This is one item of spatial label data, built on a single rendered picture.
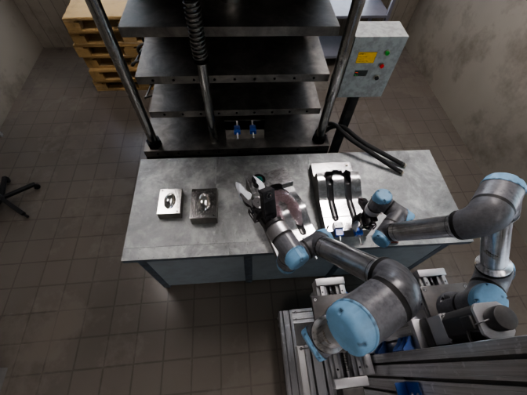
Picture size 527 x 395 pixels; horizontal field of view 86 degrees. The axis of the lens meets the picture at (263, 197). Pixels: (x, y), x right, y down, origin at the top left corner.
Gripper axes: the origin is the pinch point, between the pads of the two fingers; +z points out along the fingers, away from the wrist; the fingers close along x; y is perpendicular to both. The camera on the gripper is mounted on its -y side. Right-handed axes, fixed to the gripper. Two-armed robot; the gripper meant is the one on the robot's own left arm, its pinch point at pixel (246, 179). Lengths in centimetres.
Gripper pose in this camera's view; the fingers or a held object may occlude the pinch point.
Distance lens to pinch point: 102.9
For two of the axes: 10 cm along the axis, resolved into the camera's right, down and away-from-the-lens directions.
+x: 8.4, -3.5, 4.1
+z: -5.2, -7.4, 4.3
